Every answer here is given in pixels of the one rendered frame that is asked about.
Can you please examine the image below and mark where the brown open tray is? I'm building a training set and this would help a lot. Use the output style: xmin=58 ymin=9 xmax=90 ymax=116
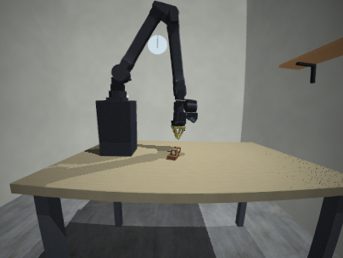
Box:
xmin=167 ymin=153 xmax=179 ymax=160

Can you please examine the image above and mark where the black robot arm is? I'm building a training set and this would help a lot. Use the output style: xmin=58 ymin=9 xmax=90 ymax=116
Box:
xmin=106 ymin=1 xmax=198 ymax=123

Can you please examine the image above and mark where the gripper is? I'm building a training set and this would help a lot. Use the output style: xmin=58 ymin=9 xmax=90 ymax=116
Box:
xmin=171 ymin=111 xmax=186 ymax=139

